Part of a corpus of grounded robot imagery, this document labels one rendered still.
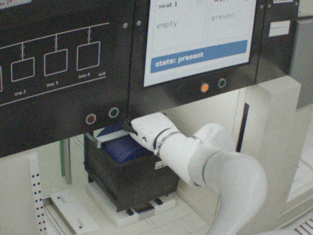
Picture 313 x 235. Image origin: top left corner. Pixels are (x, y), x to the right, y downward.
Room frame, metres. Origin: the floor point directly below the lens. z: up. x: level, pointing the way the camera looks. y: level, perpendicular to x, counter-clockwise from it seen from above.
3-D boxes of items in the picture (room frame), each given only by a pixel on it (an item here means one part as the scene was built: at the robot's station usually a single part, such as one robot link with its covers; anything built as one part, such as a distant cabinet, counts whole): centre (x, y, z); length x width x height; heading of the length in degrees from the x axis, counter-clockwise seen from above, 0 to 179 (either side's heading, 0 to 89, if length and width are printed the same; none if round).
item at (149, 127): (1.14, 0.00, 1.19); 0.11 x 0.10 x 0.07; 36
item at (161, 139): (1.09, -0.04, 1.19); 0.09 x 0.03 x 0.08; 126
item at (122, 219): (1.22, 0.06, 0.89); 0.22 x 0.21 x 0.04; 36
